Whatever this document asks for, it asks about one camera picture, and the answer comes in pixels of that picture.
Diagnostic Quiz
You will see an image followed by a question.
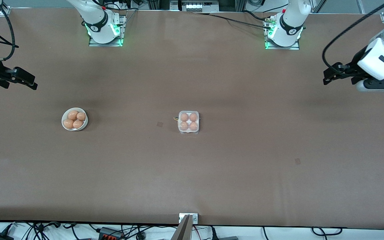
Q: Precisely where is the black looped cable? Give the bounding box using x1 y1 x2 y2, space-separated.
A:
312 227 343 237

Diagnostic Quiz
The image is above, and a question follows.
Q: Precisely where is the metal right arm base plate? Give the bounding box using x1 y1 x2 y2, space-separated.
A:
89 15 127 47

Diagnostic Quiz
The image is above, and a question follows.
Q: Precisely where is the black orange power strip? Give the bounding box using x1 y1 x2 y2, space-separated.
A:
99 227 125 240

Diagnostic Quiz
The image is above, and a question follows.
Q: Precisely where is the clear plastic egg box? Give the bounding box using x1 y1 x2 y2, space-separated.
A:
173 111 200 135

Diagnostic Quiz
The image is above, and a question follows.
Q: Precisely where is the long black table cable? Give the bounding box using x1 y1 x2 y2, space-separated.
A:
194 12 273 30

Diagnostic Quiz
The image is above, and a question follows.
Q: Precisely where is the white bowl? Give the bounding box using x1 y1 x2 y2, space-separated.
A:
61 107 88 131

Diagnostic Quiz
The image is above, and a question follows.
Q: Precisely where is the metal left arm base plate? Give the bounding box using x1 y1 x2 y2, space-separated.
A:
264 17 300 50

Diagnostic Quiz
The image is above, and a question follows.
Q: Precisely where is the silver table edge bracket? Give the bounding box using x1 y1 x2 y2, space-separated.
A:
179 213 199 224

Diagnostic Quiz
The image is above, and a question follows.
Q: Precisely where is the grey electrical box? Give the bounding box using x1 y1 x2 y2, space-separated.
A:
170 0 220 13

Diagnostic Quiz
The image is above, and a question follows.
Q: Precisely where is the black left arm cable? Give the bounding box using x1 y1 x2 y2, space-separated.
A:
322 0 384 72

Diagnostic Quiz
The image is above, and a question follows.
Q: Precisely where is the grey camera pole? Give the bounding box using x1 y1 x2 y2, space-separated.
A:
171 214 194 240

